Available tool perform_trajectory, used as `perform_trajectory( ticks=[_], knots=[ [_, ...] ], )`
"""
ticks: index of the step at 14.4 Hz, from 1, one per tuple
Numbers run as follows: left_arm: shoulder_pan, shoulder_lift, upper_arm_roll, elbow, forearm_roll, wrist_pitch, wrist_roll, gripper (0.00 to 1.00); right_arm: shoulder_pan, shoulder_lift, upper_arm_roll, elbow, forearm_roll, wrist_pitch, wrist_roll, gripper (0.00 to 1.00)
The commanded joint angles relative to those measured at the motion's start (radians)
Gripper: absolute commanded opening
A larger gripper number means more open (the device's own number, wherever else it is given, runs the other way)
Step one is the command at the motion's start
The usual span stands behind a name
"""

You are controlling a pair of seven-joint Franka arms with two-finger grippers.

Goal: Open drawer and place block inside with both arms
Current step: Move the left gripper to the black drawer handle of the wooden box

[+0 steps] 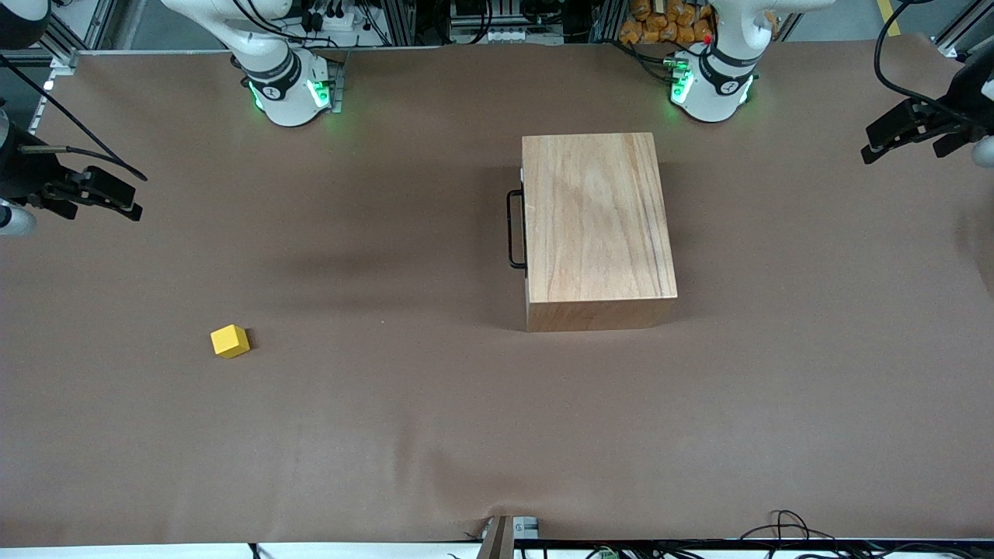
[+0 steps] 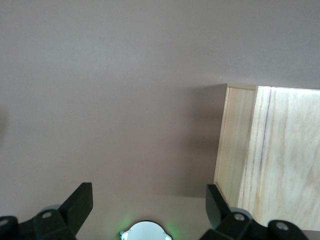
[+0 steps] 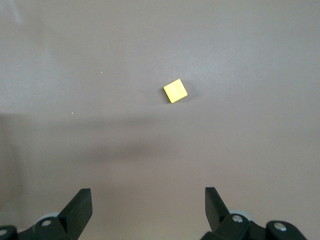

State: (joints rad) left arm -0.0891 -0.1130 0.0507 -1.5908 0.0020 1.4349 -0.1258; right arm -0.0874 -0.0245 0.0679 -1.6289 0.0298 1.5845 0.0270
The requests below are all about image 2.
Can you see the brown table cloth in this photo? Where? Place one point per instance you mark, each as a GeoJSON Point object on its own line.
{"type": "Point", "coordinates": [112, 87]}

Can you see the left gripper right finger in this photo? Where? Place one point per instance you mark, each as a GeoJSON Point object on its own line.
{"type": "Point", "coordinates": [220, 215]}

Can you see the wooden drawer cabinet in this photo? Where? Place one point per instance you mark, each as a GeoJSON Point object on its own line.
{"type": "Point", "coordinates": [280, 155]}

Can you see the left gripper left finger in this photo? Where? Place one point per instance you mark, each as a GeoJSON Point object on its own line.
{"type": "Point", "coordinates": [72, 207]}

